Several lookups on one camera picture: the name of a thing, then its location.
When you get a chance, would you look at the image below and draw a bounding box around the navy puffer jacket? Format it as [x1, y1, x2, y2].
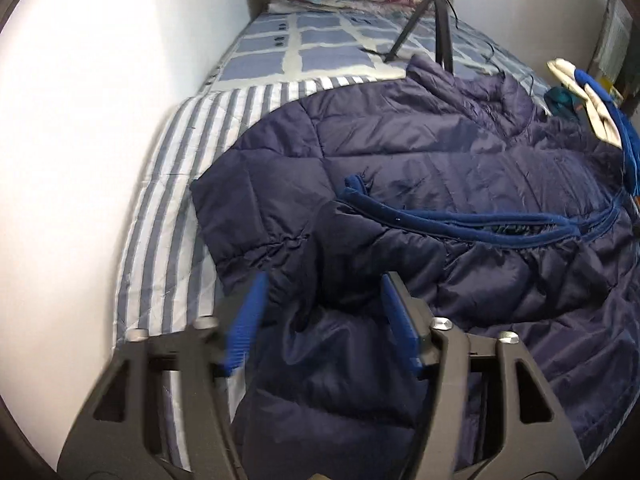
[191, 63, 639, 479]

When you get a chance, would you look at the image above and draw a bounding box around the black clothes rack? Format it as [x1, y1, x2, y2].
[588, 0, 639, 118]

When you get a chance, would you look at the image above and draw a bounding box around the striped blue white bedspread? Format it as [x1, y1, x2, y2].
[112, 74, 407, 476]

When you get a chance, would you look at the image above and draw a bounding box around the blue folded work jacket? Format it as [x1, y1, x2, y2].
[340, 58, 639, 249]

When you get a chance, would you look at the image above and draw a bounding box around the blue checkered bed sheet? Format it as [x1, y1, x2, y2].
[203, 10, 548, 103]

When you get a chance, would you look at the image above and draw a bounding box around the ring light on tripod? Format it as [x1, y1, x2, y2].
[361, 0, 507, 74]

